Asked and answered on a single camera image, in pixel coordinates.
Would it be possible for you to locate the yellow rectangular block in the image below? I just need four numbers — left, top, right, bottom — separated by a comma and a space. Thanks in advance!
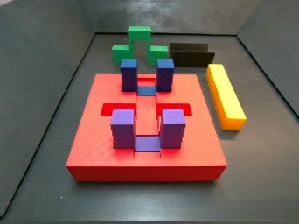
205, 64, 246, 131

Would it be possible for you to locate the dark blue U-shaped block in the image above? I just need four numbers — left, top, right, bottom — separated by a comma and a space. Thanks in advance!
120, 59, 173, 95

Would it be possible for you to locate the green arch-shaped block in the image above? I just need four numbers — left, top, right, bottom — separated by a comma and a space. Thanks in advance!
112, 26, 168, 65

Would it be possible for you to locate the red slotted board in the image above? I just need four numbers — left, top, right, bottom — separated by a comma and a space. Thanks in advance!
66, 74, 226, 182

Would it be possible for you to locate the purple U-shaped block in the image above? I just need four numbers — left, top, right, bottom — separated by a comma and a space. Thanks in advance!
109, 108, 185, 152

